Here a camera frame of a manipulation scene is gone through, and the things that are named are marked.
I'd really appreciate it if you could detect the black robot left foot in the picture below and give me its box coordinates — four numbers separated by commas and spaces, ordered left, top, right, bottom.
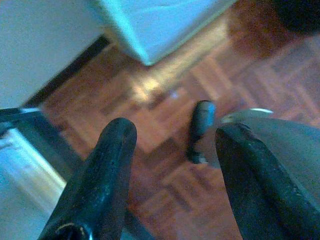
186, 99, 217, 165

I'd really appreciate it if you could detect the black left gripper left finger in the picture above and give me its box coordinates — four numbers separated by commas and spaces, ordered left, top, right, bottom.
37, 117, 138, 240

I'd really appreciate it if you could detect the white quilted mattress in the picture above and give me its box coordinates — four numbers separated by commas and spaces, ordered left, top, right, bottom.
96, 0, 237, 66

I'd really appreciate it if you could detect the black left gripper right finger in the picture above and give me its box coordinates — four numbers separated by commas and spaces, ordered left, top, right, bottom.
214, 122, 320, 240

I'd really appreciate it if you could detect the black skirting board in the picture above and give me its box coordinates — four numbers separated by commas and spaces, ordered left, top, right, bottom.
23, 36, 111, 106

